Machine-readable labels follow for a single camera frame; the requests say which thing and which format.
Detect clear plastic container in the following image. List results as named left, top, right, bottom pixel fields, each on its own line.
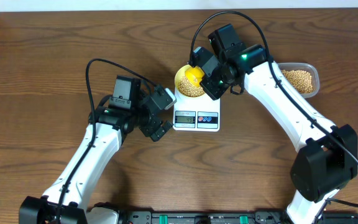
left=278, top=62, right=319, bottom=98

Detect soybeans in container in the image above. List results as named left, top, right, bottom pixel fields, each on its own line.
left=282, top=70, right=313, bottom=93

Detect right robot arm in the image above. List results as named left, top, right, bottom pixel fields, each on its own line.
left=189, top=24, right=358, bottom=223

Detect white digital kitchen scale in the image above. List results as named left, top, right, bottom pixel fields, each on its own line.
left=173, top=88, right=221, bottom=132

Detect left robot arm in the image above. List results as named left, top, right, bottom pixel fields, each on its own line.
left=19, top=85, right=177, bottom=223

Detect right black cable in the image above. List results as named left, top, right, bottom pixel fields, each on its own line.
left=188, top=10, right=358, bottom=224

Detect soybeans in bowl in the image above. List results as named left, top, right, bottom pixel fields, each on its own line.
left=177, top=76, right=204, bottom=97

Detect black cable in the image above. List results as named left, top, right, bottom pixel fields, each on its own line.
left=188, top=10, right=358, bottom=224
left=54, top=58, right=158, bottom=224

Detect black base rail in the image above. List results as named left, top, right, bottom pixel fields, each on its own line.
left=85, top=210, right=358, bottom=224

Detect yellow measuring scoop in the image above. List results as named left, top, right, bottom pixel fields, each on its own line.
left=185, top=67, right=204, bottom=87

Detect pale yellow bowl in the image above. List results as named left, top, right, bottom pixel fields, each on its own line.
left=175, top=65, right=191, bottom=89

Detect left black cable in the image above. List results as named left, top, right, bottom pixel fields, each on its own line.
left=54, top=58, right=158, bottom=224

